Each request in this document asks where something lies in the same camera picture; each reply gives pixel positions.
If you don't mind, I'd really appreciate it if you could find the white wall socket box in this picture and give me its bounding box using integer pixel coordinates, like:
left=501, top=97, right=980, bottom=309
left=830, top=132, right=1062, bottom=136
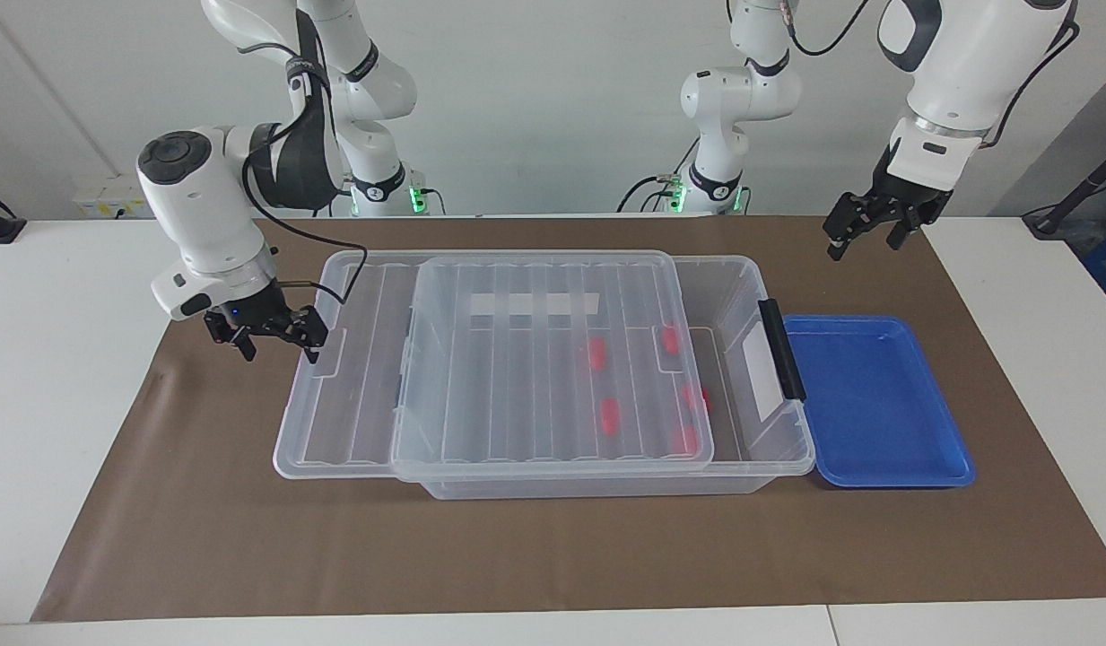
left=73, top=175, right=159, bottom=219

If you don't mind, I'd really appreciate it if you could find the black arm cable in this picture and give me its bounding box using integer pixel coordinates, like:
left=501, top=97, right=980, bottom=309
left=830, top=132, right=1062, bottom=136
left=783, top=0, right=1083, bottom=149
left=241, top=54, right=369, bottom=306

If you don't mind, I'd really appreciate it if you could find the clear plastic storage box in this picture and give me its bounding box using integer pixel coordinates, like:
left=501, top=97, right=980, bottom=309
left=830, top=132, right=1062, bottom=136
left=391, top=254, right=816, bottom=501

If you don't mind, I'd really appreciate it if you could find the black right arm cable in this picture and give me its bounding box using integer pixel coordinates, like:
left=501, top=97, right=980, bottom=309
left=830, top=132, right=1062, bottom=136
left=241, top=54, right=369, bottom=306

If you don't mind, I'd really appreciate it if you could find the black left base cable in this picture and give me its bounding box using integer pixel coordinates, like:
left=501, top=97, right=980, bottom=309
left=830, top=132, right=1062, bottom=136
left=617, top=175, right=679, bottom=214

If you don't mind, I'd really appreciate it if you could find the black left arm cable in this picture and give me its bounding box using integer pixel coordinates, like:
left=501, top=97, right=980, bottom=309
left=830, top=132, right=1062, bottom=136
left=783, top=0, right=1083, bottom=149

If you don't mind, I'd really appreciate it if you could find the brown table mat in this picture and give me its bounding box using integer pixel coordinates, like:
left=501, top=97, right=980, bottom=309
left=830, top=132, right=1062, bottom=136
left=30, top=215, right=1106, bottom=623

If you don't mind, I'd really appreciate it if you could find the clear ribbed plastic lid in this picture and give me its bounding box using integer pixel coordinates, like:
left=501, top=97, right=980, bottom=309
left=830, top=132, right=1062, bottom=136
left=273, top=250, right=716, bottom=485

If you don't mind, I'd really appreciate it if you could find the blue plastic tray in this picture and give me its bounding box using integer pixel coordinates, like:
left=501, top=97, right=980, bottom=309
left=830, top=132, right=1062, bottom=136
left=782, top=314, right=977, bottom=489

